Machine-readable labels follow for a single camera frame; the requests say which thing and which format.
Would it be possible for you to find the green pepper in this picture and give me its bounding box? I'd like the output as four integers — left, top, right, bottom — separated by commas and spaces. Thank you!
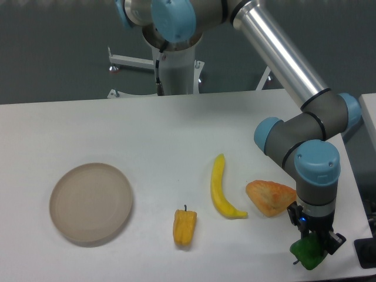
290, 233, 327, 270

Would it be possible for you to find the yellow banana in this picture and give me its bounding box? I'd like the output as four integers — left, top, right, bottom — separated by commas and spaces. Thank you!
210, 154, 248, 219

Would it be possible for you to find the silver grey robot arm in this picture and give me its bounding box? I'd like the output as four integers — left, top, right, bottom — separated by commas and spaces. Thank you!
115, 1, 361, 254

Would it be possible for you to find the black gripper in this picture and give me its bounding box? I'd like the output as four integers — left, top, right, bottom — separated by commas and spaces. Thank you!
287, 201, 345, 255

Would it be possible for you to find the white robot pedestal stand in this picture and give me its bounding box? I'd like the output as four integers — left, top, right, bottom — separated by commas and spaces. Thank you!
106, 43, 276, 99

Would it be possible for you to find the yellow orange pepper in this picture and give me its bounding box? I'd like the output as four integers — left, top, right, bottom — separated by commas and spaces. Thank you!
173, 205, 197, 246

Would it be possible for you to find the orange bread slice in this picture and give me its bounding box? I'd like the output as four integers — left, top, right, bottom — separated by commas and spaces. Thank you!
246, 180, 297, 217

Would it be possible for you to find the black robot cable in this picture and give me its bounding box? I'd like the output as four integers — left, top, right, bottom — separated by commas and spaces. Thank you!
155, 41, 170, 96

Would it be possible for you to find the black device at right edge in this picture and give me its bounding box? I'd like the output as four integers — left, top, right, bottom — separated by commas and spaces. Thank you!
353, 199, 376, 269

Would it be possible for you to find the beige round plate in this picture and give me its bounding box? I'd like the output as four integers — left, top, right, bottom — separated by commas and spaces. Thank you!
49, 163, 133, 247

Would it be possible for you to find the white side table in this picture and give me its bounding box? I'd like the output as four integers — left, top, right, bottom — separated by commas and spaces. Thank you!
360, 93, 376, 143

